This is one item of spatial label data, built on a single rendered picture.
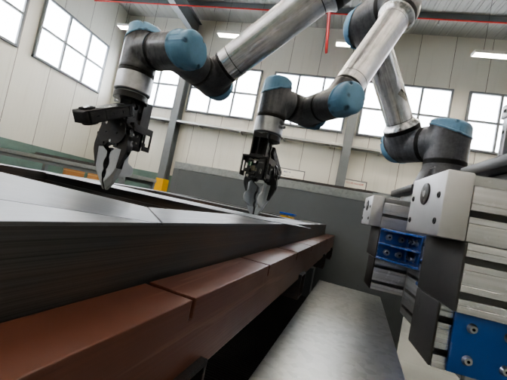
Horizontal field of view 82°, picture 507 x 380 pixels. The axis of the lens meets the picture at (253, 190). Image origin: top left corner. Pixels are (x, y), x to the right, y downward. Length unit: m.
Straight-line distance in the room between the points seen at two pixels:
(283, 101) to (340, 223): 0.82
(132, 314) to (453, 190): 0.40
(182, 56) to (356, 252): 1.13
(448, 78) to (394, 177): 3.47
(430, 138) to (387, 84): 0.22
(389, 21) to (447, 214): 0.57
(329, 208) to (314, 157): 8.45
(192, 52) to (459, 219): 0.53
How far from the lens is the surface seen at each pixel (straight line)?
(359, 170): 9.90
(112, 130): 0.69
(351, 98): 0.71
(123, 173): 0.69
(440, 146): 1.03
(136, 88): 0.69
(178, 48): 0.63
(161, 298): 0.21
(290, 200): 1.48
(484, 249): 0.48
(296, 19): 0.71
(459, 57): 11.71
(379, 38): 0.85
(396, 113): 1.09
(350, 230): 1.44
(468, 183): 0.47
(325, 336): 0.63
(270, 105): 0.76
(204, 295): 0.23
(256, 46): 0.71
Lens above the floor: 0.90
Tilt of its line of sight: 3 degrees up
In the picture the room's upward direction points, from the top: 11 degrees clockwise
